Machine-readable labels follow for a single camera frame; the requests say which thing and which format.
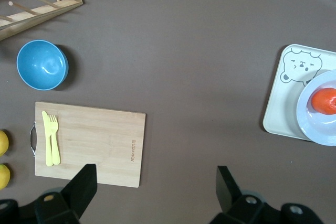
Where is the pale lavender round plate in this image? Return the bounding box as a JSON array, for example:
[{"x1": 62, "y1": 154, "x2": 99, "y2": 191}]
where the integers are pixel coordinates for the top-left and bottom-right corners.
[{"x1": 297, "y1": 69, "x2": 336, "y2": 146}]

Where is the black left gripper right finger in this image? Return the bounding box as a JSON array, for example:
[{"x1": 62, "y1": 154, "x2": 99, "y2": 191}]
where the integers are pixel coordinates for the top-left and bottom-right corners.
[{"x1": 216, "y1": 166, "x2": 266, "y2": 217}]

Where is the orange mandarin fruit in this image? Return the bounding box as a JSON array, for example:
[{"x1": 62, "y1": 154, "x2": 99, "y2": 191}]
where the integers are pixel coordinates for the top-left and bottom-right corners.
[{"x1": 311, "y1": 87, "x2": 336, "y2": 115}]

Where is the wooden peg rack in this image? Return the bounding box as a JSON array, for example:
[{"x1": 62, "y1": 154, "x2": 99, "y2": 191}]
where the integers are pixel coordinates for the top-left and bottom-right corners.
[{"x1": 0, "y1": 0, "x2": 85, "y2": 41}]

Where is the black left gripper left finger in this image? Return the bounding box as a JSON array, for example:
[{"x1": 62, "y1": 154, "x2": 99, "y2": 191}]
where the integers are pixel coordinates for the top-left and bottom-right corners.
[{"x1": 34, "y1": 164, "x2": 98, "y2": 224}]

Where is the bamboo cutting board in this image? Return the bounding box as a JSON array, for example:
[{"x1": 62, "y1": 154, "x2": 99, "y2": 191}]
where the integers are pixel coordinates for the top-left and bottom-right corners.
[{"x1": 30, "y1": 101, "x2": 147, "y2": 189}]

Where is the yellow plastic fork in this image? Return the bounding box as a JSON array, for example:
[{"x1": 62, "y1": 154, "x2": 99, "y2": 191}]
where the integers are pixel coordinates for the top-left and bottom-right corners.
[{"x1": 48, "y1": 114, "x2": 61, "y2": 166}]

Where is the cream tray with bear print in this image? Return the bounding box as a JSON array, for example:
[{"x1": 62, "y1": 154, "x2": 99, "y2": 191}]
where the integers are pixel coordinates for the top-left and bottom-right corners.
[{"x1": 262, "y1": 44, "x2": 336, "y2": 142}]

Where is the blue bowl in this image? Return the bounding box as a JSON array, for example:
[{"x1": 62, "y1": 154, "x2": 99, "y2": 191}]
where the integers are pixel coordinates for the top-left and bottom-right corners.
[{"x1": 16, "y1": 39, "x2": 69, "y2": 91}]

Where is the yellow lemon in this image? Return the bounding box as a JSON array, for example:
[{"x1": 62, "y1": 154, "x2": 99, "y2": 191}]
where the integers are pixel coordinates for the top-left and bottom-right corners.
[
  {"x1": 0, "y1": 129, "x2": 10, "y2": 157},
  {"x1": 0, "y1": 163, "x2": 11, "y2": 190}
]

